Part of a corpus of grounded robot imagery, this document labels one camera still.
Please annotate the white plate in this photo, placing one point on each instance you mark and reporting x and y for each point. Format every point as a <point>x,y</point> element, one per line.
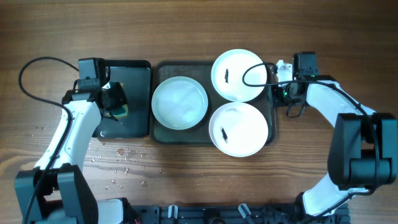
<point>238,129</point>
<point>238,75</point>

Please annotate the green yellow sponge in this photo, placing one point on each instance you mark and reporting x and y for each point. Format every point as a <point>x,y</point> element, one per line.
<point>118,100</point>

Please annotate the black rectangular sponge tray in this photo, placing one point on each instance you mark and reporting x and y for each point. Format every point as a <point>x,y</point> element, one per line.
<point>136,77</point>

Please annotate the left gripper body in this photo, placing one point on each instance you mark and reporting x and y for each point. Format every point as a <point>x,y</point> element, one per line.
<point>116,98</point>

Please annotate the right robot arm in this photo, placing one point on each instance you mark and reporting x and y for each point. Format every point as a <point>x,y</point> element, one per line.
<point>363,150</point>

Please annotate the light blue plate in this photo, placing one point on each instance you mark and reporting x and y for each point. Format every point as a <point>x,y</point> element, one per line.
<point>179,103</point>

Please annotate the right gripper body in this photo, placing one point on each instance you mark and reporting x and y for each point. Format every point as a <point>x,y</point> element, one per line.
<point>277,96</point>

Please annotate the dark brown serving tray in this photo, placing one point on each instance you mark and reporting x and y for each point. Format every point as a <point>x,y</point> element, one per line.
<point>200,71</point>

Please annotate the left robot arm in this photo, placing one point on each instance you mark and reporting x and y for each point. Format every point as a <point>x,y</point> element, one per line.
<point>55,190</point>

